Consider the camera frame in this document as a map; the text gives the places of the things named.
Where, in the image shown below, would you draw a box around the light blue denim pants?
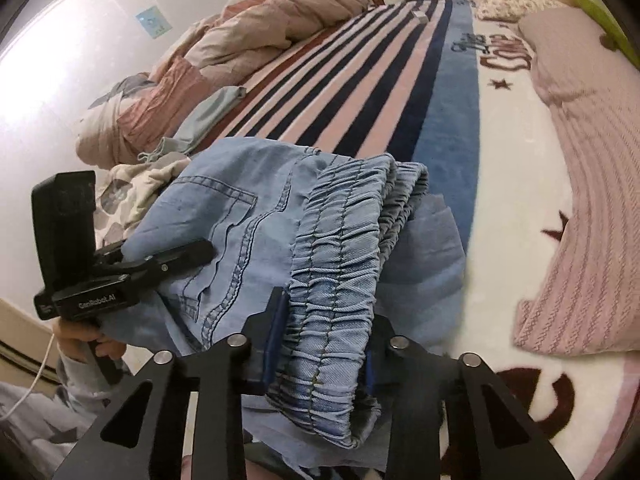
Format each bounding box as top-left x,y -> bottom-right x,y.
101,138 -> 465,470

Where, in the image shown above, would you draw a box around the person's left hand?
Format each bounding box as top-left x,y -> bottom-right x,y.
52,318 -> 127,362

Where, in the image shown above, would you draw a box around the black tracker box left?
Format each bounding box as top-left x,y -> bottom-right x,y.
32,170 -> 96,292

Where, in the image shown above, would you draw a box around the light green folded cloth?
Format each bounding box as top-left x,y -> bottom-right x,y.
138,86 -> 246,162

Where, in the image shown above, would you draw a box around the grey star patterned sleeve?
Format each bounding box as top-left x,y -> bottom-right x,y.
1,356 -> 120,479

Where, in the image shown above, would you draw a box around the pink quilted pillow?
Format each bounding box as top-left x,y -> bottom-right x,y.
513,8 -> 639,356

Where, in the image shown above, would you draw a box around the pink checked duvet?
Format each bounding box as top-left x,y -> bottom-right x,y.
75,0 -> 370,169

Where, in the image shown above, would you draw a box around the striped pink navy blanket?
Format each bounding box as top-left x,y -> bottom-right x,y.
205,0 -> 639,479

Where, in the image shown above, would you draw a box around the floral pillow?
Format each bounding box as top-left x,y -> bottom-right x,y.
471,0 -> 565,23

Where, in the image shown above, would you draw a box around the green avocado plush toy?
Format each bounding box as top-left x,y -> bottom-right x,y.
575,0 -> 639,67

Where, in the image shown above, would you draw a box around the white cable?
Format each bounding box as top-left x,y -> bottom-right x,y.
0,331 -> 58,424

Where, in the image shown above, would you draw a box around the blue wall poster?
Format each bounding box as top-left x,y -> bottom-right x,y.
136,6 -> 172,39

